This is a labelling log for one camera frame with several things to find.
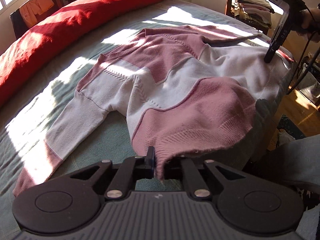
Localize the stack of folded clothes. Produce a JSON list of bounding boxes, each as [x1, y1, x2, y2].
[[235, 0, 274, 26]]

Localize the wooden chair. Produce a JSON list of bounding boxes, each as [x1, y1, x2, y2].
[[225, 0, 271, 35]]

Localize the person's right hand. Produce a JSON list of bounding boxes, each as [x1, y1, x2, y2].
[[296, 7, 320, 43]]

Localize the red duvet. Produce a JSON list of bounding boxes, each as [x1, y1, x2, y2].
[[1, 0, 163, 105]]

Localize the orange hanging cloth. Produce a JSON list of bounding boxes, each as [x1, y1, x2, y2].
[[10, 0, 63, 39]]

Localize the pink and white sweater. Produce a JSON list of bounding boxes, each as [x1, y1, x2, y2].
[[13, 25, 288, 196]]

